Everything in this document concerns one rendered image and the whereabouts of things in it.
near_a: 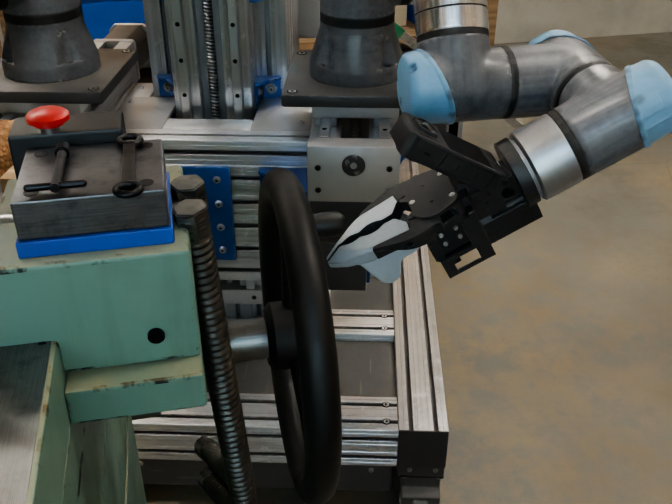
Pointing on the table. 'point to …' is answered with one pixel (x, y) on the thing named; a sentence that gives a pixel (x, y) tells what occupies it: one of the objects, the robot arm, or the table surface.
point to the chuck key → (57, 173)
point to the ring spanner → (128, 166)
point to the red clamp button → (47, 117)
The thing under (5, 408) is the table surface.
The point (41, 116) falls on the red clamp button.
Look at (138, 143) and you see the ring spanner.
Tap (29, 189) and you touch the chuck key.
